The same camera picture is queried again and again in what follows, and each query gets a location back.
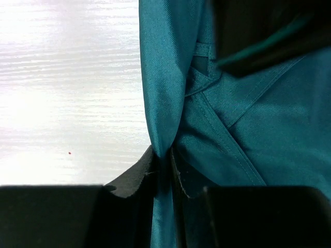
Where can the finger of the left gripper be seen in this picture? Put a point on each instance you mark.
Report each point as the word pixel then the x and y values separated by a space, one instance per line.
pixel 253 35

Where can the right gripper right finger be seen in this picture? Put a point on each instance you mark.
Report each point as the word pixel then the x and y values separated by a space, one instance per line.
pixel 208 215

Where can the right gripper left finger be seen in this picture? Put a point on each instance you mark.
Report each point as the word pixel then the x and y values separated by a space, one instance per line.
pixel 118 214

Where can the teal cloth napkin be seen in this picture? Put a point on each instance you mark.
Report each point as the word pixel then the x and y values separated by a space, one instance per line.
pixel 269 128

